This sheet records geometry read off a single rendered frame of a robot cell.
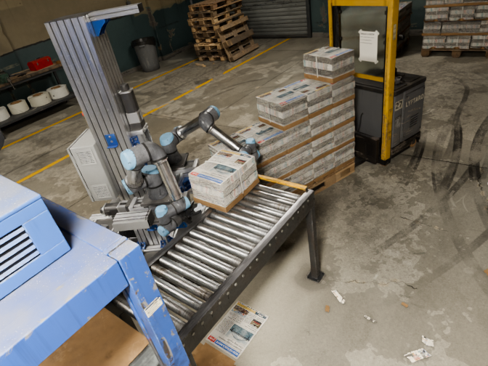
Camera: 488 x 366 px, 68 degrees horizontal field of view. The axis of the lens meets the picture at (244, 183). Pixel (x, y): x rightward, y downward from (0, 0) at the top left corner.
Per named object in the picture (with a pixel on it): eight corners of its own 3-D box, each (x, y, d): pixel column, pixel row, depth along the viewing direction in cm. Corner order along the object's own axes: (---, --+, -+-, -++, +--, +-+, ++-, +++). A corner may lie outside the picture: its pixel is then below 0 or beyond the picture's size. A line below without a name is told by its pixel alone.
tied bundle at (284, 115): (258, 120, 340) (255, 97, 328) (282, 110, 351) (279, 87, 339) (284, 131, 312) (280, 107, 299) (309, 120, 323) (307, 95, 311)
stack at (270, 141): (224, 217, 362) (206, 144, 317) (311, 170, 408) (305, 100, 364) (246, 236, 333) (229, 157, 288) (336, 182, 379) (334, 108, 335)
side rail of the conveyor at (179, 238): (249, 186, 276) (247, 173, 270) (255, 188, 273) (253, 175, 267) (104, 318, 193) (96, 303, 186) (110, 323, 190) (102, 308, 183)
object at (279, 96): (255, 97, 328) (255, 96, 328) (279, 88, 340) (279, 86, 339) (280, 106, 301) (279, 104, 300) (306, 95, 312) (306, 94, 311)
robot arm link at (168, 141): (160, 153, 297) (155, 138, 290) (168, 145, 307) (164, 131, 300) (172, 154, 292) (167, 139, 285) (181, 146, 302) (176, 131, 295)
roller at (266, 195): (240, 193, 260) (242, 186, 261) (297, 210, 233) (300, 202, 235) (237, 190, 256) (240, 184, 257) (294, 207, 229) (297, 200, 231)
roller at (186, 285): (157, 266, 209) (154, 261, 207) (217, 299, 182) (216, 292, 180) (150, 272, 206) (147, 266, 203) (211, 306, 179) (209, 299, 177)
